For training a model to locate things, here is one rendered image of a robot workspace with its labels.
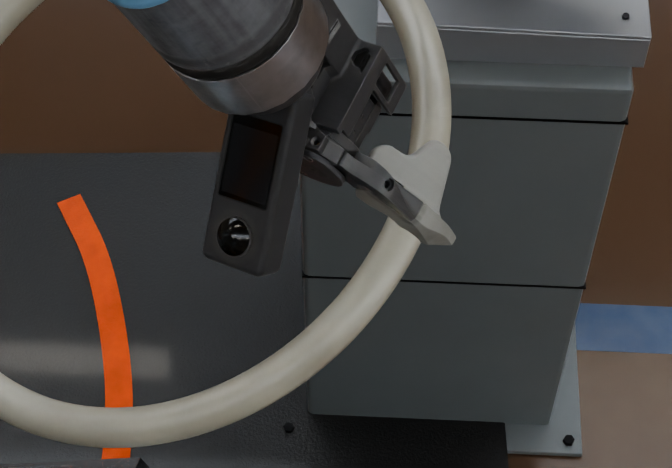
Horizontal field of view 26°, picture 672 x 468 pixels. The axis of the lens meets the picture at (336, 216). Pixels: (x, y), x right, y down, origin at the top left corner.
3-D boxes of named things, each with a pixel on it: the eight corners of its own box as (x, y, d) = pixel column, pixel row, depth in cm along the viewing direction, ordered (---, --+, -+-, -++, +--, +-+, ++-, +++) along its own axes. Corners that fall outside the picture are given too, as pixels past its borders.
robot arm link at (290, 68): (255, 101, 78) (118, 53, 82) (288, 141, 82) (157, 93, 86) (331, -38, 80) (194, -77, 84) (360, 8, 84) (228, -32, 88)
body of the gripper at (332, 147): (414, 92, 94) (353, -6, 84) (354, 206, 92) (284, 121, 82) (318, 61, 98) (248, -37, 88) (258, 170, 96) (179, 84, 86)
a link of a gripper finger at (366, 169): (435, 201, 92) (329, 128, 88) (424, 222, 92) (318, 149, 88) (398, 200, 96) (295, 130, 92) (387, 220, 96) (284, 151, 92)
